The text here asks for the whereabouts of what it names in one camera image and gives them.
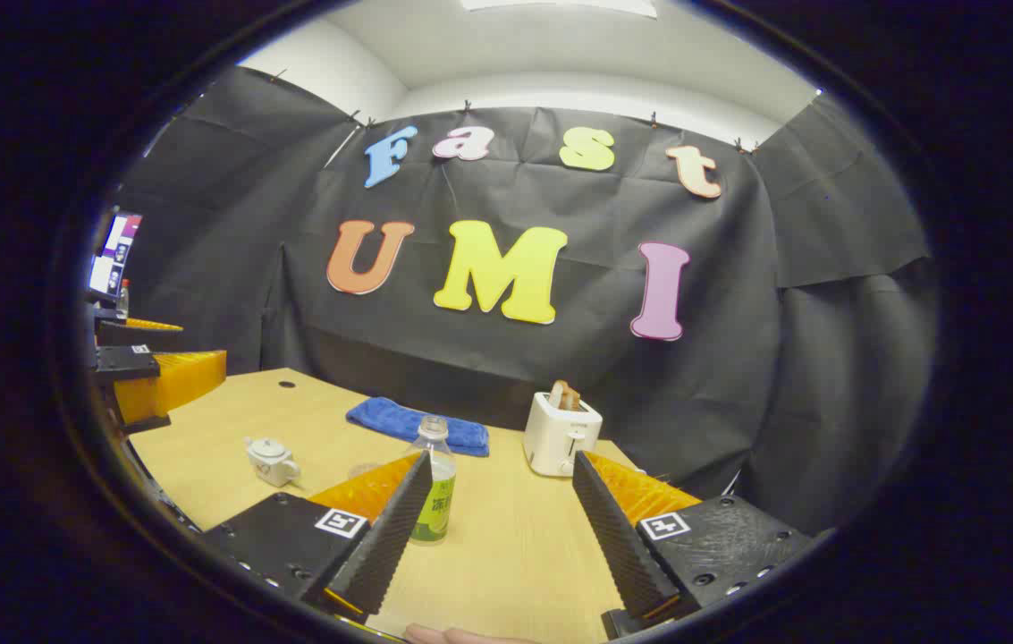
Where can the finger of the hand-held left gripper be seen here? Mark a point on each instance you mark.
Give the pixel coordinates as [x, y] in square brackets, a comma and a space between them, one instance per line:
[144, 338]
[126, 362]

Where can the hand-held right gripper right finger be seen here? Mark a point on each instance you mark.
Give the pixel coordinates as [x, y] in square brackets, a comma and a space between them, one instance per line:
[622, 546]

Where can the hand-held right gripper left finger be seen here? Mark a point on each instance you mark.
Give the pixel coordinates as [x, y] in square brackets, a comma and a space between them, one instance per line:
[385, 546]

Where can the green label water bottle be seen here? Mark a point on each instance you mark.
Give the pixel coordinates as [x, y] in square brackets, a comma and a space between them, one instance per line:
[439, 487]

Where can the round wooden coaster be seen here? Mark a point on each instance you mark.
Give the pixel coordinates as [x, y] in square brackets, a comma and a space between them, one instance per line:
[363, 470]

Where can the red cap bottle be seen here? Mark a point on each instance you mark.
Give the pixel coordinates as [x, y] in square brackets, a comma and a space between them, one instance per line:
[122, 304]

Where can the computer monitor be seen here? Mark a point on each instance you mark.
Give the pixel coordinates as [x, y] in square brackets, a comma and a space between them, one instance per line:
[113, 259]

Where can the blue towel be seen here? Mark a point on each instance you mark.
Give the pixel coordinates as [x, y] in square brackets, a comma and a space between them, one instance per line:
[390, 419]

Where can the white toaster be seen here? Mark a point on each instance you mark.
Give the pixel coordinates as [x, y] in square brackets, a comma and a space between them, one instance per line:
[551, 438]

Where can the browned bread slice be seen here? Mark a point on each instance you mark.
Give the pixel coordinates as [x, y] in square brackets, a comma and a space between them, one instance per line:
[570, 397]

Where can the pale bread slice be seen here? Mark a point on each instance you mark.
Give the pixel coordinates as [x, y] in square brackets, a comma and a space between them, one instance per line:
[555, 395]

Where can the ceiling light panel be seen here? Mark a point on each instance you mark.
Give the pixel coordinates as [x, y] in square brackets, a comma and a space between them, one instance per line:
[560, 5]

